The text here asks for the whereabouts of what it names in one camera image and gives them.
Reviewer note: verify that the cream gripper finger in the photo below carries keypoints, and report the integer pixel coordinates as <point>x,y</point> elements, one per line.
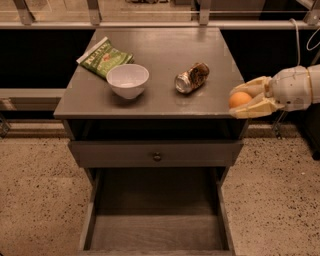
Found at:
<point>259,106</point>
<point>254,87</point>

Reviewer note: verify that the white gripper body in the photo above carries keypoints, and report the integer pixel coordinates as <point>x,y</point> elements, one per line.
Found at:
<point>290,88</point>

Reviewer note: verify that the orange fruit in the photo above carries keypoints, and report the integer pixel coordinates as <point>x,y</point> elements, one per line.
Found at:
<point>239,98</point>

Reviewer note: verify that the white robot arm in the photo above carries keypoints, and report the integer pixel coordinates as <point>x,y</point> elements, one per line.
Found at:
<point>315,83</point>

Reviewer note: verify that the grey wooden drawer cabinet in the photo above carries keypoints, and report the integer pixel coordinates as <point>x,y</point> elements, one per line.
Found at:
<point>143,128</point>

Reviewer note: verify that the open grey middle drawer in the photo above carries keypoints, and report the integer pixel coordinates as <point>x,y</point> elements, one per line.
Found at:
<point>156,212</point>

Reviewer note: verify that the grey top drawer with knob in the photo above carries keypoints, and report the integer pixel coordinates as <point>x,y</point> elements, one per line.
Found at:
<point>104,154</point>

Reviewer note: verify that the lying brown drink can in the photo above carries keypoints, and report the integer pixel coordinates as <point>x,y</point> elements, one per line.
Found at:
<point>192,79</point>

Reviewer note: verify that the white bowl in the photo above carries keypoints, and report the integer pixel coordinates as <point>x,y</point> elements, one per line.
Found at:
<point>128,80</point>

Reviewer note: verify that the green chip bag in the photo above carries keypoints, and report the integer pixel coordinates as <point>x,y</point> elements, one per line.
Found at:
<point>103,57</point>

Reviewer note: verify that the metal railing frame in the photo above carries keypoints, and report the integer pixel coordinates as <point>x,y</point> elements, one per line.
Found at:
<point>30,25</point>

